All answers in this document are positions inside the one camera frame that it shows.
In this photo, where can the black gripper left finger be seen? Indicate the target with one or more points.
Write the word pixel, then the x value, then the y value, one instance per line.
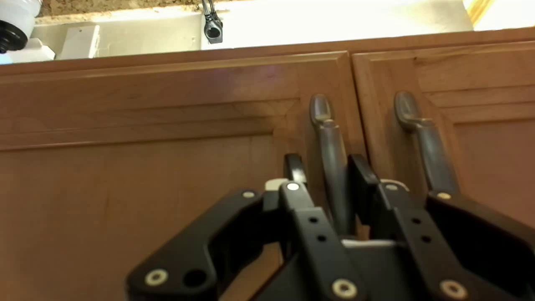
pixel 203 259

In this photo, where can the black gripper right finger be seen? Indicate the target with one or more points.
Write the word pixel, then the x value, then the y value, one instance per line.
pixel 455 249

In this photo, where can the door metal handle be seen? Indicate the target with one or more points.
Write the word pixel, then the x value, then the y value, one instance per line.
pixel 437 167
pixel 335 164

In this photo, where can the wooden cabinet door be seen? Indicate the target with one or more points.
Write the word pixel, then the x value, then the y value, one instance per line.
pixel 480 97
pixel 104 161

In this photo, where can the white bottle black cap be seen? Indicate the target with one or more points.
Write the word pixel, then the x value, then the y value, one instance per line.
pixel 17 20

